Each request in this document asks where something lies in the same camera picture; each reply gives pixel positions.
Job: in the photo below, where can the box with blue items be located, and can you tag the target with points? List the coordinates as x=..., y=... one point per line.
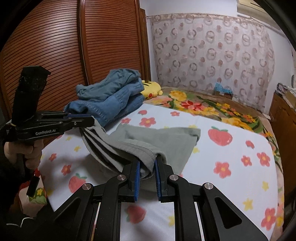
x=219, y=90

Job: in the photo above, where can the teal denim garment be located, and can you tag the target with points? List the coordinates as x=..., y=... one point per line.
x=114, y=81

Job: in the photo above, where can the blue folded jeans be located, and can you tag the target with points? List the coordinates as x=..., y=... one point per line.
x=124, y=101

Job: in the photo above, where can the brown floral bed cover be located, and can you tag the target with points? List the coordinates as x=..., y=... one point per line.
x=225, y=110

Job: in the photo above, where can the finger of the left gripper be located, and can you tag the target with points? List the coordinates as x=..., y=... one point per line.
x=79, y=123
x=78, y=115

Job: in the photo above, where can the brown louvered wardrobe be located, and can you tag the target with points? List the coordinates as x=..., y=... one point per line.
x=79, y=42

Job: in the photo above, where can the yellow Pikachu plush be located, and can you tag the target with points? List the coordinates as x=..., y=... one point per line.
x=151, y=89

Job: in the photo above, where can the wooden sideboard cabinet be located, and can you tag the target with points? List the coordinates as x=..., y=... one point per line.
x=283, y=125

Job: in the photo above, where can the white floral strawberry blanket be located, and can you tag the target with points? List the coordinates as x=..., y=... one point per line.
x=238, y=162

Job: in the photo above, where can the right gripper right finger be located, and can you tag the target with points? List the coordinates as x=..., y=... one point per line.
x=202, y=212

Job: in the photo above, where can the person's left hand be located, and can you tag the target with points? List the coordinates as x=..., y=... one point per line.
x=32, y=154

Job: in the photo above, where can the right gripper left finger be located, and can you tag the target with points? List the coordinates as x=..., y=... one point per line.
x=94, y=212

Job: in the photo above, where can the pink circle-pattern curtain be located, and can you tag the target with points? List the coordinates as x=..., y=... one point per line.
x=196, y=51

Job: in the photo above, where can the cardboard box with items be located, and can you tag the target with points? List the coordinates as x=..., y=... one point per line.
x=287, y=92

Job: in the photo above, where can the cream wall air conditioner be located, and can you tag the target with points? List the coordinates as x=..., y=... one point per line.
x=250, y=8

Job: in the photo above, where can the grey-green shorts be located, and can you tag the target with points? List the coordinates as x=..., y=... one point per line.
x=128, y=143

